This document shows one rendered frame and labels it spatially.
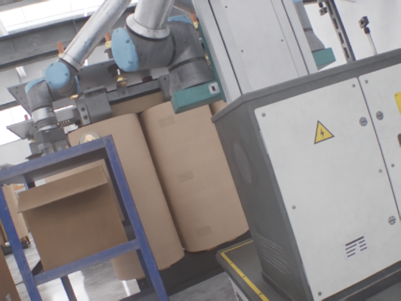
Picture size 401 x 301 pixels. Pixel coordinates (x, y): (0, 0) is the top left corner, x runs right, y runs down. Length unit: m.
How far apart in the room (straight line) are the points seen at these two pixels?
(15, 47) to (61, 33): 1.34
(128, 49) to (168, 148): 0.94
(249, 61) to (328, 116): 0.50
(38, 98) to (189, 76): 0.61
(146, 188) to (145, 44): 0.98
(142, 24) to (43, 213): 0.70
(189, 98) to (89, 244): 0.61
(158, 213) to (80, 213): 0.80
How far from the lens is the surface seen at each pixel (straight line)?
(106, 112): 2.00
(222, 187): 2.05
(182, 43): 1.29
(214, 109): 2.21
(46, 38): 10.67
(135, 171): 1.93
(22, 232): 7.56
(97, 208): 1.24
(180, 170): 1.99
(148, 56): 1.20
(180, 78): 1.28
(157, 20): 1.16
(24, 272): 1.28
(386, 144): 0.87
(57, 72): 1.34
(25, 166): 1.24
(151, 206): 1.95
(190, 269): 2.19
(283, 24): 1.31
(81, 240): 1.25
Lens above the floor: 0.76
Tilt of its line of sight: level
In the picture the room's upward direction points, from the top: 19 degrees counter-clockwise
